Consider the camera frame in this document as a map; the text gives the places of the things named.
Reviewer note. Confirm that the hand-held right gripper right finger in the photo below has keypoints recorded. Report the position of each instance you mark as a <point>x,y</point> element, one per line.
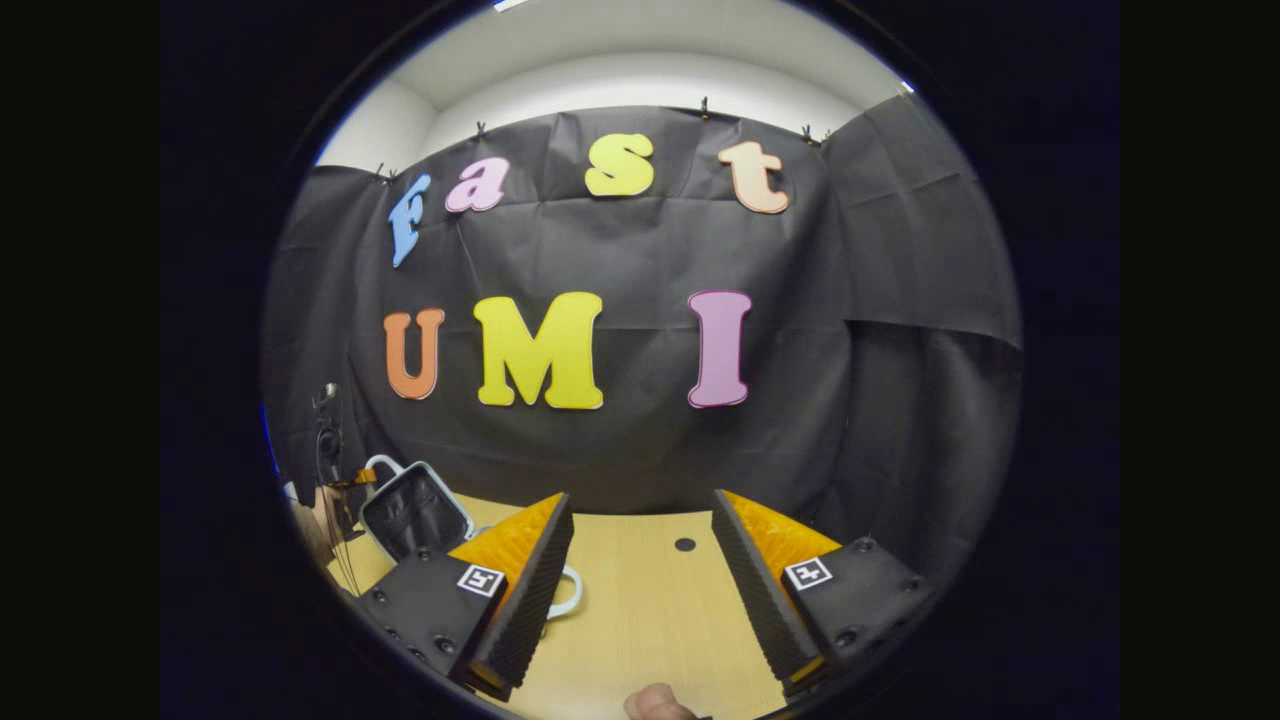
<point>760,605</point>

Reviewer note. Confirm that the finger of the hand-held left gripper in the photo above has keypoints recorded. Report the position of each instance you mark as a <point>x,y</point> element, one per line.
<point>355,479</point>

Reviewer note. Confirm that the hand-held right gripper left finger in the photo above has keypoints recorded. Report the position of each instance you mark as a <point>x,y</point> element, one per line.
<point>528,615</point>

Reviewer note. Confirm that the black backdrop cloth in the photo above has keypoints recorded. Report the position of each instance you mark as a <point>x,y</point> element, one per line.
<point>640,450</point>

